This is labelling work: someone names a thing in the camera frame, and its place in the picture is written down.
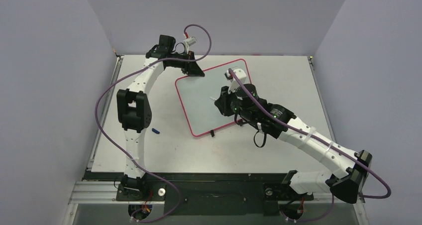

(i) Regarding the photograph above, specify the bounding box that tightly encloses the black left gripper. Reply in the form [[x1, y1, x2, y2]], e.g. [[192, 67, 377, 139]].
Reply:
[[168, 51, 205, 78]]

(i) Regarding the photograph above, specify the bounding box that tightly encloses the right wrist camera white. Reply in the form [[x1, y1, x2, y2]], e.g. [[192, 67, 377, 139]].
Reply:
[[224, 68, 248, 94]]

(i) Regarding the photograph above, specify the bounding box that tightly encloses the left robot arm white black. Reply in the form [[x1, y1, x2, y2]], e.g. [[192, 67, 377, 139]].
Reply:
[[116, 35, 205, 200]]

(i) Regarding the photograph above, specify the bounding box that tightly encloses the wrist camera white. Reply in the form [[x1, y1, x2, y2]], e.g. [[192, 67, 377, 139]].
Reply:
[[182, 36, 197, 52], [224, 68, 248, 94]]

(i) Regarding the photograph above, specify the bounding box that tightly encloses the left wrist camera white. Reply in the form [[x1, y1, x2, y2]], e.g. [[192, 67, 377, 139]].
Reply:
[[182, 36, 197, 52]]

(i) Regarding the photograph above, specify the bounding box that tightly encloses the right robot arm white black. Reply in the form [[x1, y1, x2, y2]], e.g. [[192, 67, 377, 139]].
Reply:
[[214, 84, 372, 204]]

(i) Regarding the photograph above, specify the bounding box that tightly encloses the pink framed whiteboard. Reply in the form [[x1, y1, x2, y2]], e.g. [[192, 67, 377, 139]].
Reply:
[[175, 59, 251, 137]]

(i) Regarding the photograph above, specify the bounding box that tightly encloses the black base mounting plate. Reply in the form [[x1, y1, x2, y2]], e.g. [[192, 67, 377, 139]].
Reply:
[[83, 171, 314, 219]]

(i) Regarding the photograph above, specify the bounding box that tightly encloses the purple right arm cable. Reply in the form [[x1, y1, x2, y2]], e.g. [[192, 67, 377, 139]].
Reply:
[[227, 68, 392, 223]]

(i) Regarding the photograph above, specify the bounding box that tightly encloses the aluminium extrusion rail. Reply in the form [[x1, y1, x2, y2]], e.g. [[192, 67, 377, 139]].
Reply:
[[69, 181, 144, 205]]

